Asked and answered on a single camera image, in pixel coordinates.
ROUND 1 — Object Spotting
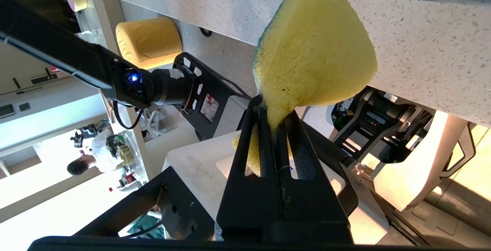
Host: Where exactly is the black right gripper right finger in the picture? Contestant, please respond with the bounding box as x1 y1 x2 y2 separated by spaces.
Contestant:
276 111 353 243

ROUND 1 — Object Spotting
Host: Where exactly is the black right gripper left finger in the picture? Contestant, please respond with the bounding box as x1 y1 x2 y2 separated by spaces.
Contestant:
217 95 285 243

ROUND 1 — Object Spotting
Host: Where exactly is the yellow fish-shaped sponge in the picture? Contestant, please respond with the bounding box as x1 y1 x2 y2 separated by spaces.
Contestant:
232 0 378 177

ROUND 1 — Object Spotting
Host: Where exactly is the white black robot base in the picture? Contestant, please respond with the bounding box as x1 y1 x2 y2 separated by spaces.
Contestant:
330 86 478 213

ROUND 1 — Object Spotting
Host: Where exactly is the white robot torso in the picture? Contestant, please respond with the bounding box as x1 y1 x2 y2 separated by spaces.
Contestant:
163 123 389 244

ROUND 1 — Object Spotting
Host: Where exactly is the teal cloth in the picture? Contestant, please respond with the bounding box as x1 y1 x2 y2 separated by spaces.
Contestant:
129 211 166 240

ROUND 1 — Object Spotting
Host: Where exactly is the small red white bottle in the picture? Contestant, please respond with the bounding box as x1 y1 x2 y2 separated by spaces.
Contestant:
118 172 137 189

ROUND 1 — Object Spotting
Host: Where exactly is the person in white shirt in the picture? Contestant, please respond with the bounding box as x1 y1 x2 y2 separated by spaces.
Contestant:
67 128 135 177

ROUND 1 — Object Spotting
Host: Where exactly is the yellow round stool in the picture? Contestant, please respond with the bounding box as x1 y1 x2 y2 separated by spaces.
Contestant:
116 17 183 70

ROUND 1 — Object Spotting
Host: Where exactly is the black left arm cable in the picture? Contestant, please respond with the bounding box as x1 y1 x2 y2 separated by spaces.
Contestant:
112 100 144 130

